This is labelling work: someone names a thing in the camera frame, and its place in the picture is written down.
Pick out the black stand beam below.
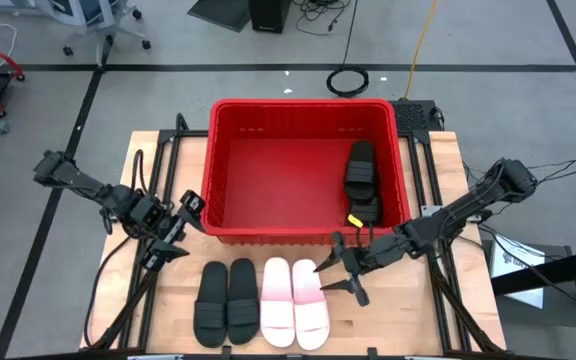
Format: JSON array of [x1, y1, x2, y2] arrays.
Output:
[[490, 244, 576, 296]]

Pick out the black perforated box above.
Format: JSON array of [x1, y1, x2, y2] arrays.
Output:
[[389, 99, 444, 132]]

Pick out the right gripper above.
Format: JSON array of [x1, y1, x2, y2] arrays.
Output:
[[313, 231, 413, 308]]

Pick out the office chair base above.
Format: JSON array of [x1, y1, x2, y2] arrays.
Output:
[[35, 0, 153, 67]]

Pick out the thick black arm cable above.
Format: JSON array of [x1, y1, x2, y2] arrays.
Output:
[[82, 232, 137, 350]]

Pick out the red plastic bin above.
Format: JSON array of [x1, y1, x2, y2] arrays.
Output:
[[200, 97, 412, 247]]

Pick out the yellow cable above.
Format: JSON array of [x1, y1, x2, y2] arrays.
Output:
[[402, 0, 441, 100]]

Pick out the black aluminium table frame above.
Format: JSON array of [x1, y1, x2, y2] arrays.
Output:
[[81, 112, 209, 351], [397, 128, 507, 354]]

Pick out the white grey equipment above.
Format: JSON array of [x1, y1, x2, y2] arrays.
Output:
[[0, 0, 39, 14]]

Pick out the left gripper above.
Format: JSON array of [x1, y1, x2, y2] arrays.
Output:
[[135, 189, 207, 272]]

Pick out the tangled black cables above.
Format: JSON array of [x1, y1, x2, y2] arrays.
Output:
[[291, 0, 353, 37]]

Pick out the grey base plate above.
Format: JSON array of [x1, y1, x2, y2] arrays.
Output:
[[480, 239, 576, 331]]

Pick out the dark floor mat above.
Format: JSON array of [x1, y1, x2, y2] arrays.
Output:
[[186, 0, 252, 34]]

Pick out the black computer tower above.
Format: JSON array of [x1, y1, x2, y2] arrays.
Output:
[[247, 0, 293, 35]]

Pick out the white paper sign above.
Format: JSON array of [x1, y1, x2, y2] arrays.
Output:
[[489, 238, 547, 310]]

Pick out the coiled black cable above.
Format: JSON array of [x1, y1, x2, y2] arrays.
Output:
[[325, 0, 371, 99]]

